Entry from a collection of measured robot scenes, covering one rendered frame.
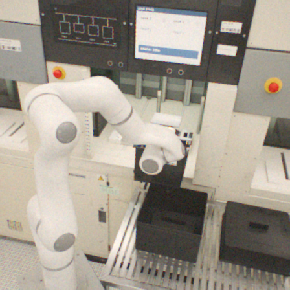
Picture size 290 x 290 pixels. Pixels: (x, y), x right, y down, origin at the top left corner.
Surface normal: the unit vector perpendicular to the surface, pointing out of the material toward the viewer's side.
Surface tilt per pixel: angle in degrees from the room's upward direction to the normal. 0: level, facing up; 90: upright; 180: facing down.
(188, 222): 0
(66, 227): 64
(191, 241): 90
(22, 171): 90
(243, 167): 90
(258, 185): 0
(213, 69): 90
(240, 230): 0
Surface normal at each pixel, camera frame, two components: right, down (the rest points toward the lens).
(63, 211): 0.60, 0.08
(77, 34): -0.22, 0.54
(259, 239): 0.04, -0.83
